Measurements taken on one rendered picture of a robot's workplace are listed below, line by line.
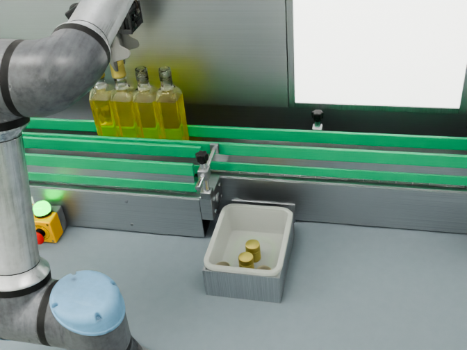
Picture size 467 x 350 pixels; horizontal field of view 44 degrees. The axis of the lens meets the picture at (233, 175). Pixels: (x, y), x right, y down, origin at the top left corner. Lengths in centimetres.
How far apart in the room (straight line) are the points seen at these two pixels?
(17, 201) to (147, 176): 49
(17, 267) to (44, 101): 31
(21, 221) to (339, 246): 76
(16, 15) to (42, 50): 82
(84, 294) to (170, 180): 47
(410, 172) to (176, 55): 65
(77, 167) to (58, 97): 61
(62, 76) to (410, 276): 88
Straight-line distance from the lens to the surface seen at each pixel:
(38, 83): 88
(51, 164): 152
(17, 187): 100
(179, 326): 129
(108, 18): 98
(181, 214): 144
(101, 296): 103
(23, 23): 171
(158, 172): 140
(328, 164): 141
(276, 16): 142
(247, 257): 132
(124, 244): 151
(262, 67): 148
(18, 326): 109
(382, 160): 139
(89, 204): 153
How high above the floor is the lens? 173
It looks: 36 degrees down
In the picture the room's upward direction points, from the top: 6 degrees counter-clockwise
